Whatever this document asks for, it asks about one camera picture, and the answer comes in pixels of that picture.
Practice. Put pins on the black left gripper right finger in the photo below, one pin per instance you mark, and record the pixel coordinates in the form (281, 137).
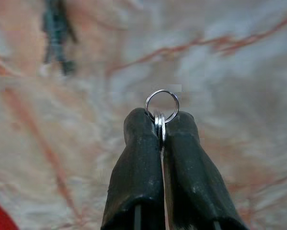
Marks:
(191, 182)

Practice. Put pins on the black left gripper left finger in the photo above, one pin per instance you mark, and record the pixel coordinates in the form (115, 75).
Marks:
(138, 172)

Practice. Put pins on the dark hanging key bunch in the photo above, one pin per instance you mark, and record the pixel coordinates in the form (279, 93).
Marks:
(55, 36)

